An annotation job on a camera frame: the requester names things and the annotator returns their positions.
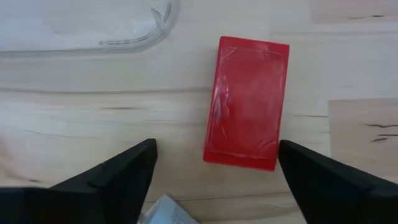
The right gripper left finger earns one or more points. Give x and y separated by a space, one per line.
93 199

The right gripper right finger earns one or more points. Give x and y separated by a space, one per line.
342 196

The white square box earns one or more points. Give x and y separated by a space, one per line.
168 213

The red box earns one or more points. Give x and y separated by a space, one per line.
247 102

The clear plastic bin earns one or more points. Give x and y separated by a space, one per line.
140 42

